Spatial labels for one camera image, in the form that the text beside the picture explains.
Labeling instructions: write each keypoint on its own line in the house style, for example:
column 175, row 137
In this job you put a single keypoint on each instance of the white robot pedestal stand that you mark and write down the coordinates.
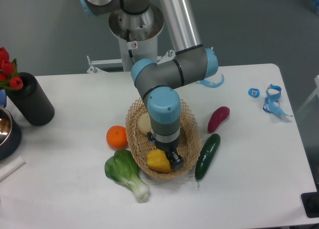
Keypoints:
column 131, row 52

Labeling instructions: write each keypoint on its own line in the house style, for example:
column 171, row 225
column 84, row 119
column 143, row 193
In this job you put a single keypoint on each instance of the blue curved tape strip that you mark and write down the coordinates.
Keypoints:
column 212, row 84

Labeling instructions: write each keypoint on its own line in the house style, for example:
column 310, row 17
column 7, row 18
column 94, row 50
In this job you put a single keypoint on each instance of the green bok choy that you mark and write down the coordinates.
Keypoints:
column 123, row 169

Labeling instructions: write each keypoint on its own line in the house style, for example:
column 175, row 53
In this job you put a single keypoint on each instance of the blue object left edge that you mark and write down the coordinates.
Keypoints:
column 3, row 98

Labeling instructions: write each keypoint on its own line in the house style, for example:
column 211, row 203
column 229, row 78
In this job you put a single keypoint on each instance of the black cylindrical vase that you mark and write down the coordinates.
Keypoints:
column 32, row 101

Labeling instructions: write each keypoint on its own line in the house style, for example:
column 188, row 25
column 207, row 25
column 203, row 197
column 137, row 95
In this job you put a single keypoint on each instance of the white paper strip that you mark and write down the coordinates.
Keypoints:
column 6, row 169

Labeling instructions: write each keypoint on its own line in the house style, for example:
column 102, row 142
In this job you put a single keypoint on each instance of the blue tangled ribbon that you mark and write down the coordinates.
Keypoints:
column 271, row 103

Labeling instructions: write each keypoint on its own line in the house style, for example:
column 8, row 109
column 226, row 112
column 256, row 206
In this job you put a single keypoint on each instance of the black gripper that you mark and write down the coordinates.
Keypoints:
column 175, row 160

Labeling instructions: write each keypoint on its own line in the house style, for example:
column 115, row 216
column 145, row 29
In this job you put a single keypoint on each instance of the black device table corner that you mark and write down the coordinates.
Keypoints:
column 311, row 204

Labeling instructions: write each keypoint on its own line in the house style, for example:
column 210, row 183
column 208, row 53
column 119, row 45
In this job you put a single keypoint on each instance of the dark green cucumber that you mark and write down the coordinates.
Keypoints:
column 207, row 154

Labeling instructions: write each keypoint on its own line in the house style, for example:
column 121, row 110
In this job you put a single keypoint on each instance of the orange fruit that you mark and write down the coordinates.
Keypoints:
column 116, row 137

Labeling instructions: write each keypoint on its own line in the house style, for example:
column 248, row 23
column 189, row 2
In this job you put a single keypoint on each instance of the woven wicker basket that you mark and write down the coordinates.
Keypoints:
column 189, row 147

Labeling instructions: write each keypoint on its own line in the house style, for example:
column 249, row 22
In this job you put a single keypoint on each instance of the yellow bell pepper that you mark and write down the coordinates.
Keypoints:
column 158, row 162

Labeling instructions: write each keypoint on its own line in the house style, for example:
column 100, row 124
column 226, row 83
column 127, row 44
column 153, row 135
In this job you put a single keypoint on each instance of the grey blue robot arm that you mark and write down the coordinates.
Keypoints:
column 161, row 48

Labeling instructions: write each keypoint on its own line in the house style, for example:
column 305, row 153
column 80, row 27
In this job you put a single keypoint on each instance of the red tulip flowers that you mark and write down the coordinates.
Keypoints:
column 9, row 77

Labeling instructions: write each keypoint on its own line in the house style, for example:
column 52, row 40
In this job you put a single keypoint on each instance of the small blue tag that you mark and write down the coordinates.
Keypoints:
column 253, row 92

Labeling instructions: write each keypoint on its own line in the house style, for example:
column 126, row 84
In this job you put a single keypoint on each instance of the steel bowl dark rim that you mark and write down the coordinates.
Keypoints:
column 10, row 134

